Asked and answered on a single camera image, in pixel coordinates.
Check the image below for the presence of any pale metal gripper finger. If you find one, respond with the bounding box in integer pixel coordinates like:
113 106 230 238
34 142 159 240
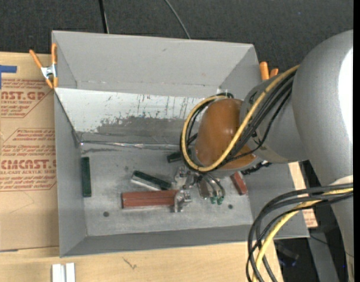
174 166 196 189
171 188 194 213

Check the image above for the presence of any red-brown flat block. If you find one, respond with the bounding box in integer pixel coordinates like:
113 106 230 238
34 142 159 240
120 189 179 210
230 171 248 196

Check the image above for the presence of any grey metal bin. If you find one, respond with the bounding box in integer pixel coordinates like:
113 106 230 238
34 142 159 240
51 30 311 259

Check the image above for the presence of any brown cardboard board, red print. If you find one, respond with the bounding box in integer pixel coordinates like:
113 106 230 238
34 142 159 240
0 51 319 253

